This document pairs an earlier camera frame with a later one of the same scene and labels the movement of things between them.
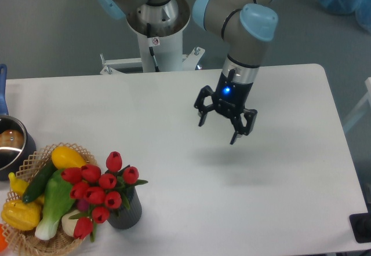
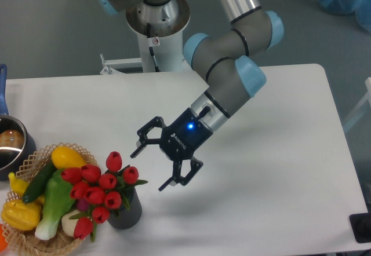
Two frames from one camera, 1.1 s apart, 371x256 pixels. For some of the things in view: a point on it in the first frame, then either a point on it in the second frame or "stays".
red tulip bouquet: [102, 192] stays
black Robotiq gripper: [231, 99] to [179, 140]
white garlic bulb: [68, 225] stays
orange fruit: [3, 243] stays
